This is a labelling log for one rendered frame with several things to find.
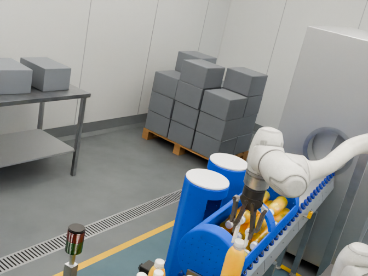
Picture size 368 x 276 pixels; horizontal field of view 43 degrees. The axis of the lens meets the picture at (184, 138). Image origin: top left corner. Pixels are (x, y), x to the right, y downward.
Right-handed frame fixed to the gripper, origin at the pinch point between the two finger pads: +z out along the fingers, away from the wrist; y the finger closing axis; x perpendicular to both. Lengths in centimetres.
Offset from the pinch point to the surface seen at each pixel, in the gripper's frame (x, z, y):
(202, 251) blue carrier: -16.5, 24.0, 19.1
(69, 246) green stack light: 29, 17, 52
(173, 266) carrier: -91, 94, 64
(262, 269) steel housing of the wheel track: -65, 50, 4
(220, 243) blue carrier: -16.6, 16.9, 12.5
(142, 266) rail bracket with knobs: -4, 37, 39
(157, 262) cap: 1.2, 26.4, 29.9
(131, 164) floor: -279, 138, 229
